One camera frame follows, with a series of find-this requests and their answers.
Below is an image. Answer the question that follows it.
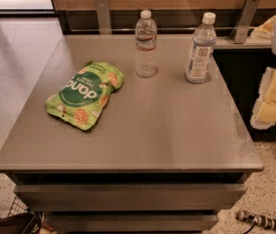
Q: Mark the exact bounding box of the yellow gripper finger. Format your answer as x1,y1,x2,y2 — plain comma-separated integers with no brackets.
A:
250,67,276,130
251,16,276,40

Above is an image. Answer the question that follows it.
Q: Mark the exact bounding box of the blue label plastic bottle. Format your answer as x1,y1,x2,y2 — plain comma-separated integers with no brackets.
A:
185,12,217,84

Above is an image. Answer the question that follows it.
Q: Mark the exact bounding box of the clear red label water bottle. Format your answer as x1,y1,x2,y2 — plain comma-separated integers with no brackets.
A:
135,10,157,78

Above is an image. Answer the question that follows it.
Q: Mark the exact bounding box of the grey drawer cabinet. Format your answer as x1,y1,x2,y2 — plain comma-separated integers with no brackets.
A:
0,35,263,233

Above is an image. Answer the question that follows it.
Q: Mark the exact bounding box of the black white striped tool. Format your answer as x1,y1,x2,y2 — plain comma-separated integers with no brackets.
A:
235,210,276,231

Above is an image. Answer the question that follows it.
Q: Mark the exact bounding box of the green snack chip bag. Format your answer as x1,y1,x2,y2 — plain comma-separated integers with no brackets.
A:
46,61,124,131

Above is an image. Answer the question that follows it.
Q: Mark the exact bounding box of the right metal wall bracket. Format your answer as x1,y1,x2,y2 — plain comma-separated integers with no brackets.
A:
231,0,260,44

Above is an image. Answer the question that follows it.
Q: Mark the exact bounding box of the metal wall bracket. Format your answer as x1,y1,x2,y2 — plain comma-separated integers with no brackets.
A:
95,0,112,34
231,0,260,44

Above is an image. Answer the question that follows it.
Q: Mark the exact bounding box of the left metal wall bracket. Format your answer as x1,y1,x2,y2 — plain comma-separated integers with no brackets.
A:
95,0,112,34

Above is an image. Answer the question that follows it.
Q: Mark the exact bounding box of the black wire basket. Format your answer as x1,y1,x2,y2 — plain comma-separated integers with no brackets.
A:
8,196,42,234

